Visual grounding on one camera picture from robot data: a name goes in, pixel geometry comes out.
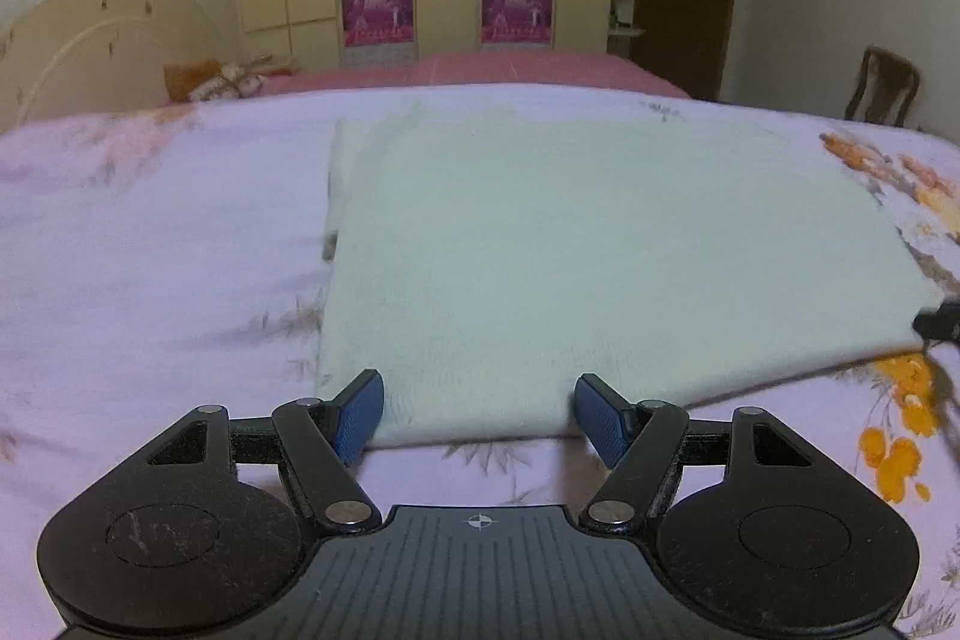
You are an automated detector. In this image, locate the purple wall poster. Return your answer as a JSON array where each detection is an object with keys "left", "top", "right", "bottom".
[
  {"left": 481, "top": 0, "right": 556, "bottom": 49},
  {"left": 339, "top": 0, "right": 416, "bottom": 67}
]

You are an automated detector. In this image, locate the pink bed cover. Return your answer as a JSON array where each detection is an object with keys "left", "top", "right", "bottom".
[{"left": 259, "top": 49, "right": 691, "bottom": 101}]

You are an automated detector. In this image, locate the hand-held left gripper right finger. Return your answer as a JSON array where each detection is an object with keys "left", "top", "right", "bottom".
[{"left": 574, "top": 374, "right": 867, "bottom": 532}]

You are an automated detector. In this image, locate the pale green knit sweater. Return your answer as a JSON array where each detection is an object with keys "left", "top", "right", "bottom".
[{"left": 319, "top": 100, "right": 946, "bottom": 450}]

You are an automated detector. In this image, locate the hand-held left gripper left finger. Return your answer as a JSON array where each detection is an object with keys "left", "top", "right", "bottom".
[{"left": 94, "top": 368, "right": 385, "bottom": 532}]

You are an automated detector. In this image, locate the purple floral bedsheet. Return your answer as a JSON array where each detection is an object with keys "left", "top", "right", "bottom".
[{"left": 0, "top": 81, "right": 960, "bottom": 640}]

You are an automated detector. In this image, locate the cream curved headboard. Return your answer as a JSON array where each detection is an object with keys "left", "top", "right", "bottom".
[{"left": 0, "top": 0, "right": 230, "bottom": 133}]

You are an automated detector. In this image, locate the wooden chair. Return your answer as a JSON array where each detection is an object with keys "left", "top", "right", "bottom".
[{"left": 844, "top": 45, "right": 922, "bottom": 127}]

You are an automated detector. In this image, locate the orange cushion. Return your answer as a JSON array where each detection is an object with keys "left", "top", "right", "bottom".
[{"left": 163, "top": 59, "right": 226, "bottom": 103}]

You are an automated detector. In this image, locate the patterned beige pillow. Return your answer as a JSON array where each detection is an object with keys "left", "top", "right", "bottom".
[{"left": 187, "top": 56, "right": 275, "bottom": 101}]

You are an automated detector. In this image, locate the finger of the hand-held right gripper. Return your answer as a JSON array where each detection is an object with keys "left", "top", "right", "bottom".
[{"left": 913, "top": 301, "right": 960, "bottom": 348}]

